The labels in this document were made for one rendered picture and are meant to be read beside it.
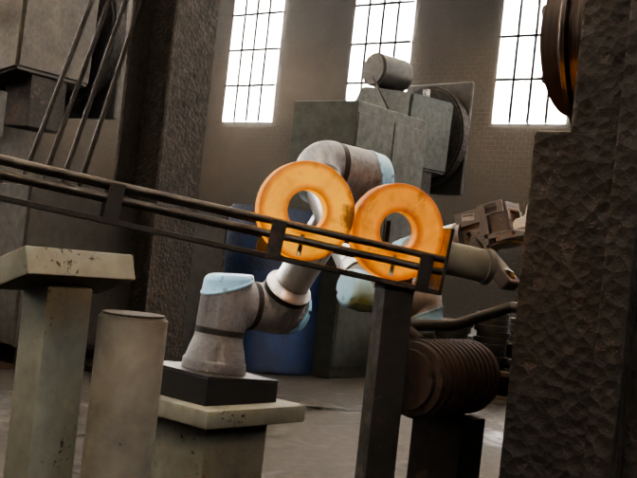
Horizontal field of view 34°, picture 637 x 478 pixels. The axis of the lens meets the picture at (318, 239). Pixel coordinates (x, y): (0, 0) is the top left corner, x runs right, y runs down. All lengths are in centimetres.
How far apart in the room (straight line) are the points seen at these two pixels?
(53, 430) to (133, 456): 18
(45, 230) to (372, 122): 193
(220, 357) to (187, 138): 261
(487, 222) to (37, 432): 89
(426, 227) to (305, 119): 414
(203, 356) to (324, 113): 346
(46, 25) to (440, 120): 438
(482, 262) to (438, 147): 845
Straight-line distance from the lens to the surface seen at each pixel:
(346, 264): 195
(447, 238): 165
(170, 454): 240
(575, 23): 185
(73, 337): 190
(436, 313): 197
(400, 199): 163
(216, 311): 237
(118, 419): 177
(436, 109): 1009
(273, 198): 157
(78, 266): 185
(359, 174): 220
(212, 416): 223
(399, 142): 587
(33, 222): 467
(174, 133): 482
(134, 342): 176
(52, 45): 721
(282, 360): 547
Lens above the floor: 66
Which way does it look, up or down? 1 degrees up
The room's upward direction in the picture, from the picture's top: 6 degrees clockwise
